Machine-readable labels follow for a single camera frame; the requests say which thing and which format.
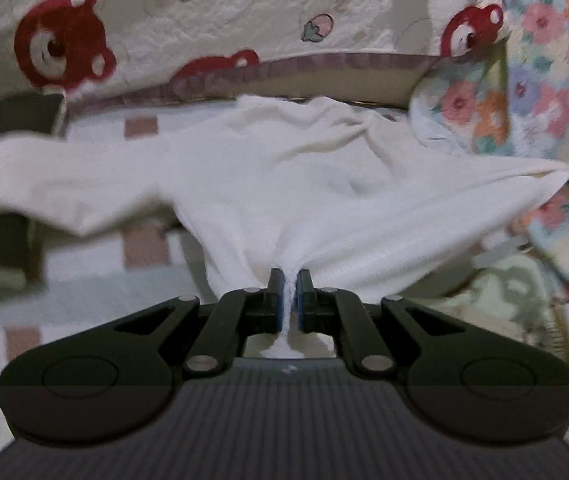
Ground white long-sleeve garment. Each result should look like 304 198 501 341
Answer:
0 94 569 361

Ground checkered bed sheet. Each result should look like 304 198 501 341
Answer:
0 104 569 466

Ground light green cloth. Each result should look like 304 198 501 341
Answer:
414 255 567 359

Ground colourful floral blanket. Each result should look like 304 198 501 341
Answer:
409 0 569 284

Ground white quilt red bears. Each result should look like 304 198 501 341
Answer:
0 0 508 101

